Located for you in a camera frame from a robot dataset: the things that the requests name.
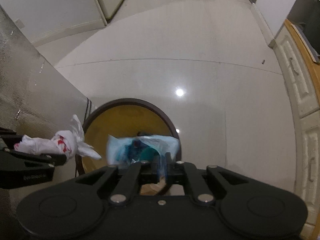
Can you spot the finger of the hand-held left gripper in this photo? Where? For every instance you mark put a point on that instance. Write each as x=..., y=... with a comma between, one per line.
x=10, y=137
x=37, y=158

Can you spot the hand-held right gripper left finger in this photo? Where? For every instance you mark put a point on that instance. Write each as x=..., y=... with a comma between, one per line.
x=135, y=177

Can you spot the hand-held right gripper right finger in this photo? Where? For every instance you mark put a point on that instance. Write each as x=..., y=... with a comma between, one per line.
x=175, y=173

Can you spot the white plastic bag red print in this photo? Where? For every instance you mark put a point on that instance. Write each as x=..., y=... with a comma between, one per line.
x=50, y=145

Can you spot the teal plastic bag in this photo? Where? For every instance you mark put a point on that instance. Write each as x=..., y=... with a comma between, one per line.
x=130, y=150

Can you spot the yellow trash bin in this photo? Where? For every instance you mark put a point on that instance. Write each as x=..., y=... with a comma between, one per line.
x=125, y=122

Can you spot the brown cardboard piece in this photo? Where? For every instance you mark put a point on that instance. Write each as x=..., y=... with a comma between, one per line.
x=152, y=188

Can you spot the low wooden top cabinet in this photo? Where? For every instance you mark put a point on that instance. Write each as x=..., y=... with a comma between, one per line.
x=297, y=80

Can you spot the grey flat board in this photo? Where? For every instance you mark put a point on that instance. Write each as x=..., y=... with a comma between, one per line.
x=307, y=42

